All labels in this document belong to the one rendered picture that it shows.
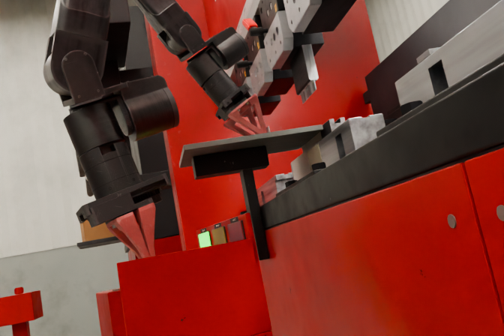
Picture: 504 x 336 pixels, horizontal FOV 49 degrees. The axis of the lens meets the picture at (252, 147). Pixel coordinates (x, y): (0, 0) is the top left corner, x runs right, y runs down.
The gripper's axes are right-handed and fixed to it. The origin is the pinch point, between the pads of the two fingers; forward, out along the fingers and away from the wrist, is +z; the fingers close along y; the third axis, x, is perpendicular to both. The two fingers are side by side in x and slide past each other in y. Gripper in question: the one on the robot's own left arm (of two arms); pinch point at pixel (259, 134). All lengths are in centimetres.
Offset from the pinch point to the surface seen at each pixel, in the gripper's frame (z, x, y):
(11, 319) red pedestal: -14, 92, 155
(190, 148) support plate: -5.6, 14.1, -8.9
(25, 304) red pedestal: -15, 84, 155
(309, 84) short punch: -1.3, -14.3, -2.1
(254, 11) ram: -24.1, -23.3, 15.0
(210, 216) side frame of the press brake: 7, 7, 85
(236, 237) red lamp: 9.8, 22.1, -38.4
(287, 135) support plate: 3.9, -1.5, -8.4
